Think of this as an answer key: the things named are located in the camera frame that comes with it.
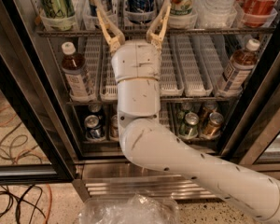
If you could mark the green can bottom shelf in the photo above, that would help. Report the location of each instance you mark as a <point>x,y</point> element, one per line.
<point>187,121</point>

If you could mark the gold can bottom shelf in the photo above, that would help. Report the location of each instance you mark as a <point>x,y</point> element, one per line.
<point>114,130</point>

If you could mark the clear water bottle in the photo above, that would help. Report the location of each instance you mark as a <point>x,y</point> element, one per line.
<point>215,13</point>

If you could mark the blue pepsi can bottom shelf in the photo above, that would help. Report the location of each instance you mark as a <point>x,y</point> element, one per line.
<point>95,121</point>

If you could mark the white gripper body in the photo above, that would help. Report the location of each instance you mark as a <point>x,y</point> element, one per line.
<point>136,61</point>

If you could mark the right glass fridge door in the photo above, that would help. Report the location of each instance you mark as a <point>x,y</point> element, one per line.
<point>255,121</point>

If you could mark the steel fridge bottom grille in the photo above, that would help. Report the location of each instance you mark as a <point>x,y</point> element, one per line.
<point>120,179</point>

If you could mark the left glass fridge door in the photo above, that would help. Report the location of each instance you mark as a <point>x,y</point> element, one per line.
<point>57,170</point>

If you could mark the wire shelf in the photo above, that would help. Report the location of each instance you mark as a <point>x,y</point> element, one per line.
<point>142,32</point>
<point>169,99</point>

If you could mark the green can shelf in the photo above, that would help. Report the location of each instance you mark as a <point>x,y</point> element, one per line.
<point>187,121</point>
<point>60,11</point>

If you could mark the tea bottle white cap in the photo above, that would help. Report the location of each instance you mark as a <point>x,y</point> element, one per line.
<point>239,66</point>
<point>76,73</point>

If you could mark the glass fridge door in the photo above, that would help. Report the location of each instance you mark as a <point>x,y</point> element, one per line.
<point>255,121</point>
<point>57,170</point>

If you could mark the left tea bottle white cap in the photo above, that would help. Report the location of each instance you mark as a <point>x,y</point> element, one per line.
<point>76,73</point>

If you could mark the slim blue silver can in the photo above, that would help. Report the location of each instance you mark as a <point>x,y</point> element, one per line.
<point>90,15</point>

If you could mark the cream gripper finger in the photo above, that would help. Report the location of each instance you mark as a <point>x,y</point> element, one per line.
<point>114,37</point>
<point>157,29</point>

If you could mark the blue pepsi can shelf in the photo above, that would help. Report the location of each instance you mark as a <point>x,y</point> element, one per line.
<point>140,11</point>
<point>95,121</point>

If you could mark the top wire shelf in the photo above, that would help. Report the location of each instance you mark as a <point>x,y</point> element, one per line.
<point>142,32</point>

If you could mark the bronze can bottom shelf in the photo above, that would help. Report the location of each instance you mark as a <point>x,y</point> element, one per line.
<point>211,120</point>

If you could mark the right tea bottle white cap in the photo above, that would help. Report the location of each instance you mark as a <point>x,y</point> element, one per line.
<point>239,66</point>

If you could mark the middle wire shelf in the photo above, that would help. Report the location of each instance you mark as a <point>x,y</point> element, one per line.
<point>169,99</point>

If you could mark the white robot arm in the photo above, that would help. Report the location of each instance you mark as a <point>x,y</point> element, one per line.
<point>148,144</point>

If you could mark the clear plastic bin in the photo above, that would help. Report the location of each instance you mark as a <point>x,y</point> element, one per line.
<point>137,209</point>

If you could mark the red coca-cola can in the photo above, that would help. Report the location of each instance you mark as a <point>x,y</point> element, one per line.
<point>257,12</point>

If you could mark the blue pepsi can top shelf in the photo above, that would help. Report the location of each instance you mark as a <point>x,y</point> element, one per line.
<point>140,11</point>

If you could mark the green can top shelf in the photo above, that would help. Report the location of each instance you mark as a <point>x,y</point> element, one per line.
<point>60,11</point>

